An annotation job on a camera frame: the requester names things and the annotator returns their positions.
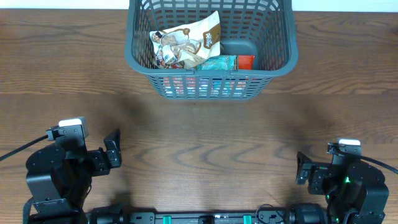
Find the orange tan cracker package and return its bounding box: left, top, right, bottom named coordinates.
left=234, top=55, right=255, bottom=70

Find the Kleenex tissue multipack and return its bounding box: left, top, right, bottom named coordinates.
left=160, top=77, right=249, bottom=98

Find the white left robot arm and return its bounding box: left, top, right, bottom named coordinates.
left=23, top=124, right=122, bottom=223

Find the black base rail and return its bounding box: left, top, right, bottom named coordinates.
left=86, top=204, right=296, bottom=224

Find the teal small snack packet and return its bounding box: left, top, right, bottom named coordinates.
left=197, top=55, right=237, bottom=70

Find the grey plastic lattice basket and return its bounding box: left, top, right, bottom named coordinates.
left=124, top=0, right=299, bottom=100

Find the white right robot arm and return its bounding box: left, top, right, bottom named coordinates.
left=285, top=139, right=389, bottom=224

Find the white brown Pancee snack bag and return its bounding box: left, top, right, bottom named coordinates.
left=149, top=11, right=221, bottom=69

